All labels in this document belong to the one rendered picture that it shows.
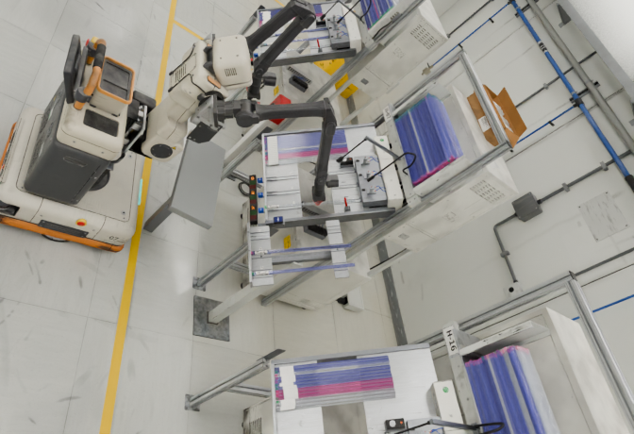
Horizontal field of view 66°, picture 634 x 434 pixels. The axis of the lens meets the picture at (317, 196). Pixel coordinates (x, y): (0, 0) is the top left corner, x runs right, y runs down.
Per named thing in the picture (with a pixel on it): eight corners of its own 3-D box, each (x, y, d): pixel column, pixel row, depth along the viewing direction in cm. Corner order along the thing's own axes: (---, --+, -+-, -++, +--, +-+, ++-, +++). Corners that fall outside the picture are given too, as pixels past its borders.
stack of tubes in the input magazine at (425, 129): (412, 185, 256) (455, 157, 242) (393, 119, 288) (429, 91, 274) (426, 193, 264) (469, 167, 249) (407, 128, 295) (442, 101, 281)
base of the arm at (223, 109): (212, 92, 208) (212, 112, 201) (231, 92, 210) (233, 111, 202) (214, 108, 215) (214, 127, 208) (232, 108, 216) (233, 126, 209)
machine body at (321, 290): (236, 292, 321) (297, 249, 287) (237, 208, 364) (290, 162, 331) (309, 314, 358) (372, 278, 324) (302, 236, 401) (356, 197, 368)
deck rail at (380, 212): (266, 229, 269) (265, 223, 264) (266, 226, 270) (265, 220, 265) (394, 216, 271) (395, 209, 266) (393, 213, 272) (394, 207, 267)
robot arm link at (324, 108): (335, 92, 217) (339, 108, 211) (333, 115, 227) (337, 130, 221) (234, 99, 211) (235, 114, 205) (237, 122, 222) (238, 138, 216)
